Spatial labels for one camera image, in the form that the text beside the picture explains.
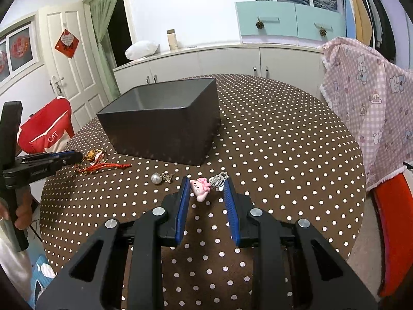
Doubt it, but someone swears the orange chair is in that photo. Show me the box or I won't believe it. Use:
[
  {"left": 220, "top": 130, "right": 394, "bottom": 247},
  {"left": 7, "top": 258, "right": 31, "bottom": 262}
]
[{"left": 371, "top": 173, "right": 413, "bottom": 298}]

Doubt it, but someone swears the green curtain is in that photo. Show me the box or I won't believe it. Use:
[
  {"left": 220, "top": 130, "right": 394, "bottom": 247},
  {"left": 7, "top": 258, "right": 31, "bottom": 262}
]
[{"left": 89, "top": 0, "right": 121, "bottom": 94}]

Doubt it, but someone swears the dark grey storage box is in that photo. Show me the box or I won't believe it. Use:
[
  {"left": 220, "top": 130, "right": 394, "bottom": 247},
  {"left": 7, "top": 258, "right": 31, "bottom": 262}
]
[{"left": 97, "top": 77, "right": 220, "bottom": 166}]

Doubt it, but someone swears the pearl pendant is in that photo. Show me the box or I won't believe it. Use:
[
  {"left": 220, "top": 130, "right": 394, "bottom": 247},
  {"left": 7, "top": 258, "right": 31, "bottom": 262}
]
[{"left": 151, "top": 171, "right": 175, "bottom": 184}]

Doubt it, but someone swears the light blue hanging garment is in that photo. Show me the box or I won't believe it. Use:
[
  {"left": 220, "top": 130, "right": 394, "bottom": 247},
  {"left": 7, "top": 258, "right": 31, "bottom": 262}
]
[{"left": 340, "top": 0, "right": 357, "bottom": 38}]

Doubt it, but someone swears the blue patterned cloth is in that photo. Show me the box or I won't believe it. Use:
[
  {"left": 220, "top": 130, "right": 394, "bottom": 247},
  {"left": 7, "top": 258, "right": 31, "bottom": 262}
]
[{"left": 30, "top": 254, "right": 57, "bottom": 301}]

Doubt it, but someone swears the red tassel knot charm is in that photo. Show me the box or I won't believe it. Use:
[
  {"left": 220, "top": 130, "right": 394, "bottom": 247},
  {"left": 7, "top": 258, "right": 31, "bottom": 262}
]
[{"left": 76, "top": 149, "right": 133, "bottom": 175}]

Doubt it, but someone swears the white low cabinet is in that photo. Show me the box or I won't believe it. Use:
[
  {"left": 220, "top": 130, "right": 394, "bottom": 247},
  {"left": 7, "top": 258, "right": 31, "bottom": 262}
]
[{"left": 112, "top": 43, "right": 326, "bottom": 97}]

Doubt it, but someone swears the white pillow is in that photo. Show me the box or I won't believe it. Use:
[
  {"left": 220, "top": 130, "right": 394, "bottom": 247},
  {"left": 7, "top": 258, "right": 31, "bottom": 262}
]
[{"left": 125, "top": 40, "right": 160, "bottom": 61}]

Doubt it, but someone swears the mustard hanging garment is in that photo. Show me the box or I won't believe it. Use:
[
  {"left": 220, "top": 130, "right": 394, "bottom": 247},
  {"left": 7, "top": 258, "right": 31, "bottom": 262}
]
[{"left": 350, "top": 0, "right": 373, "bottom": 45}]

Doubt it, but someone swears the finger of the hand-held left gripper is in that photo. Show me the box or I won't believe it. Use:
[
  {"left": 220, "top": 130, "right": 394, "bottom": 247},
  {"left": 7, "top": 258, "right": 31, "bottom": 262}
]
[
  {"left": 3, "top": 159, "right": 70, "bottom": 188},
  {"left": 14, "top": 150, "right": 84, "bottom": 166}
]

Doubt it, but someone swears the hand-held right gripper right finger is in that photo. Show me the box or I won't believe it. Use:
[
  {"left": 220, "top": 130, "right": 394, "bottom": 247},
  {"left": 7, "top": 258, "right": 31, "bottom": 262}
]
[{"left": 223, "top": 179, "right": 378, "bottom": 310}]

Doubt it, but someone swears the red diamond door ornament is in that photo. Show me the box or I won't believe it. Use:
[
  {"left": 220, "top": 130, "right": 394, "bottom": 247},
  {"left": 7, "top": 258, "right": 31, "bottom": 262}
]
[{"left": 54, "top": 29, "right": 80, "bottom": 59}]

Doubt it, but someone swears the teal drawer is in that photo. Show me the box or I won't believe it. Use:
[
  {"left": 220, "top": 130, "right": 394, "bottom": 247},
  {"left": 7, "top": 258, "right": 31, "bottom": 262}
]
[
  {"left": 294, "top": 4, "right": 347, "bottom": 42},
  {"left": 235, "top": 1, "right": 297, "bottom": 37}
]

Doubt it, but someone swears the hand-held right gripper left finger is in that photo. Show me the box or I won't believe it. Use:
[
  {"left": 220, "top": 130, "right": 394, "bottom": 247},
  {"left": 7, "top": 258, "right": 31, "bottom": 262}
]
[{"left": 35, "top": 176, "right": 192, "bottom": 310}]

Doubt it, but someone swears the red chair cover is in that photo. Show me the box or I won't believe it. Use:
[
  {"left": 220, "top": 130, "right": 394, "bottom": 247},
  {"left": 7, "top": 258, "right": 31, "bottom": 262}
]
[{"left": 18, "top": 97, "right": 75, "bottom": 156}]

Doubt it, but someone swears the brown polka-dot tablecloth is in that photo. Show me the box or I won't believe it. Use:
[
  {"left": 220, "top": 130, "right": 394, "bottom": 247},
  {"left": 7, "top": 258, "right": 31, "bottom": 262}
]
[{"left": 39, "top": 74, "right": 367, "bottom": 310}]

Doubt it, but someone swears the person's left hand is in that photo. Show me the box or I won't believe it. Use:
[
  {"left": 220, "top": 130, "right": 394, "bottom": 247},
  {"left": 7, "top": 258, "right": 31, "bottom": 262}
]
[{"left": 0, "top": 184, "right": 34, "bottom": 230}]

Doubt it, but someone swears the pink keychain charm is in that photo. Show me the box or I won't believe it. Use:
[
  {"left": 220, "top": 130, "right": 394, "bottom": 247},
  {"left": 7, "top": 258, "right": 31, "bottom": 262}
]
[{"left": 190, "top": 177, "right": 212, "bottom": 201}]

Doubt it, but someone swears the white framed window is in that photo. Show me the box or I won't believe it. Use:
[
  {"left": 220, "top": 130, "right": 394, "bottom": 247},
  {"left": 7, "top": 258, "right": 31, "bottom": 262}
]
[{"left": 0, "top": 14, "right": 41, "bottom": 84}]

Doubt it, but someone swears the person's left forearm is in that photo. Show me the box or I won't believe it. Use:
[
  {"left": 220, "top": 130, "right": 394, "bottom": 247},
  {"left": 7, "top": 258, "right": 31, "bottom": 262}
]
[{"left": 0, "top": 221, "right": 33, "bottom": 299}]

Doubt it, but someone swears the metal door handle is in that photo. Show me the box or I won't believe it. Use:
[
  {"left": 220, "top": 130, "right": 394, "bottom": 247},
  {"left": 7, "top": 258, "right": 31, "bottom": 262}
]
[{"left": 50, "top": 77, "right": 65, "bottom": 95}]

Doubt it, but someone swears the black hanging coat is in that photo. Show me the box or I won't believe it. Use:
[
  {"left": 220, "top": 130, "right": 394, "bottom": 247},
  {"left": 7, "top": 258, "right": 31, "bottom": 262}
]
[{"left": 371, "top": 0, "right": 396, "bottom": 61}]

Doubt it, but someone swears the white panel door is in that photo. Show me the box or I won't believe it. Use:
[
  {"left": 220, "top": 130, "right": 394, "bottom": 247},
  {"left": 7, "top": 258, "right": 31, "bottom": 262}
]
[{"left": 39, "top": 3, "right": 108, "bottom": 130}]

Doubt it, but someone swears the pink printed cloth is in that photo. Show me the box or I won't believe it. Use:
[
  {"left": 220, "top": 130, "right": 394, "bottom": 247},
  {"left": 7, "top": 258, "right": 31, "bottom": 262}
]
[{"left": 319, "top": 36, "right": 413, "bottom": 192}]

